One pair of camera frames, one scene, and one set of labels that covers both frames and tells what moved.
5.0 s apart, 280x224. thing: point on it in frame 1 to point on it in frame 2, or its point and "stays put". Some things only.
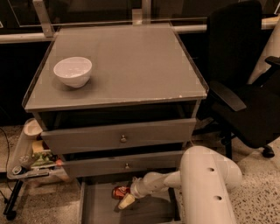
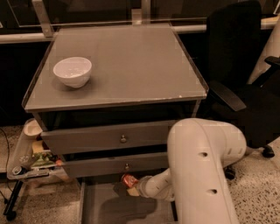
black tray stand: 9,212 stays put
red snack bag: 119,192 to 129,180
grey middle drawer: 102,166 stays put
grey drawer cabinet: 117,101 stays put
